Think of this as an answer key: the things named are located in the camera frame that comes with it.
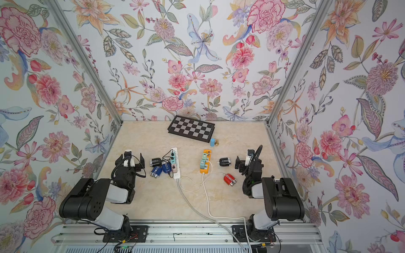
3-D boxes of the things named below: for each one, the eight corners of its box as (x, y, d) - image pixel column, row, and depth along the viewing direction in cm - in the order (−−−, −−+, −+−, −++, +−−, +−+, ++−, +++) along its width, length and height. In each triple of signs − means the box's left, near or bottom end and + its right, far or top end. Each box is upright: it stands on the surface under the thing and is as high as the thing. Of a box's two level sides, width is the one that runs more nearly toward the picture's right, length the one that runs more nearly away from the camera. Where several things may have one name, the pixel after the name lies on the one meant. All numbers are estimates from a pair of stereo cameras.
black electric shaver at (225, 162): (219, 166, 99) (219, 163, 97) (218, 160, 102) (219, 157, 100) (230, 166, 99) (231, 163, 97) (229, 160, 102) (230, 157, 100)
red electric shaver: (221, 179, 93) (222, 177, 91) (227, 174, 96) (227, 171, 93) (232, 187, 90) (232, 186, 88) (237, 182, 92) (238, 180, 90)
